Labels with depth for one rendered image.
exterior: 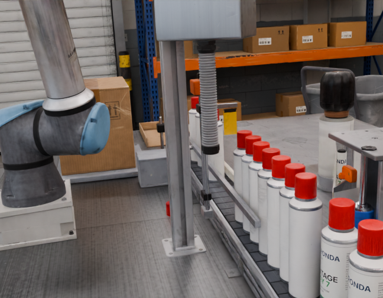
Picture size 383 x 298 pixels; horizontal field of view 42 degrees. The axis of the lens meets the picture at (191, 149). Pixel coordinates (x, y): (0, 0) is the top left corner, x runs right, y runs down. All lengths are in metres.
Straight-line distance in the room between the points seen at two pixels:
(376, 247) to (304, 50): 4.71
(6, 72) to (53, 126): 4.32
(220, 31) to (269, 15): 5.12
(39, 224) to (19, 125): 0.23
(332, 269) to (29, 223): 0.74
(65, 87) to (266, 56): 4.11
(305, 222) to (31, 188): 0.66
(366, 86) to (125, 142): 2.79
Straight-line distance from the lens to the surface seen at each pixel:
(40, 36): 1.07
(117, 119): 1.61
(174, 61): 1.01
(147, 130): 2.24
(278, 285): 0.88
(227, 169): 1.37
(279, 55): 5.15
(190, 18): 0.92
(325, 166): 1.29
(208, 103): 0.91
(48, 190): 1.22
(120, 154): 1.63
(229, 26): 0.90
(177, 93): 1.02
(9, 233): 1.23
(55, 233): 1.22
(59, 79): 1.09
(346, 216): 0.67
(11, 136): 1.19
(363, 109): 3.29
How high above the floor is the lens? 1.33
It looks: 15 degrees down
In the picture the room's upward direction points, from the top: 3 degrees counter-clockwise
